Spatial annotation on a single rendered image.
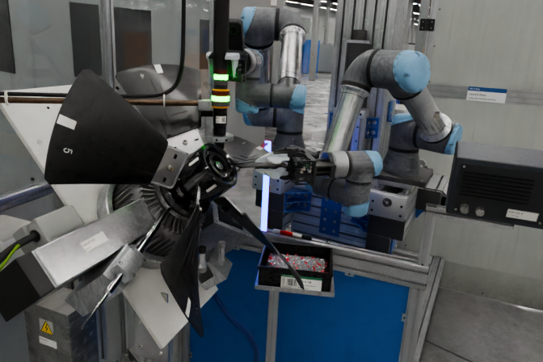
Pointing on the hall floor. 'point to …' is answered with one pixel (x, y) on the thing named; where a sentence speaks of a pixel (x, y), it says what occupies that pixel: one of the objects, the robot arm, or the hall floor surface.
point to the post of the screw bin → (271, 326)
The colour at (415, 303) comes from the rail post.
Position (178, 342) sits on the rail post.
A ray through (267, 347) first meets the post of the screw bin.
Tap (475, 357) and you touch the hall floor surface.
